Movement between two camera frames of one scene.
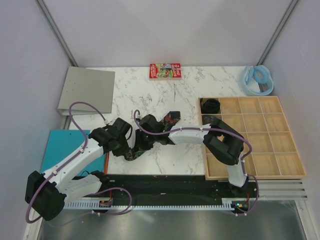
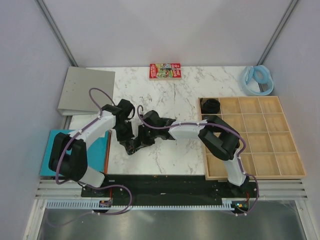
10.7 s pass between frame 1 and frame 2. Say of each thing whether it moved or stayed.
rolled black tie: stayed
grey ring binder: stayed
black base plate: stayed
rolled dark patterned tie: stayed
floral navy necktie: moved
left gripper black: moved
